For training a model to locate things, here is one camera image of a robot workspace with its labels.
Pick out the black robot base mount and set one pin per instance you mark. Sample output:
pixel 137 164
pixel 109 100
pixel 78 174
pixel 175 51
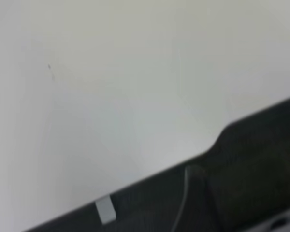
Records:
pixel 256 181

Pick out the grey tape strip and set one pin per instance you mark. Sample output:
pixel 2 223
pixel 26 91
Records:
pixel 105 210

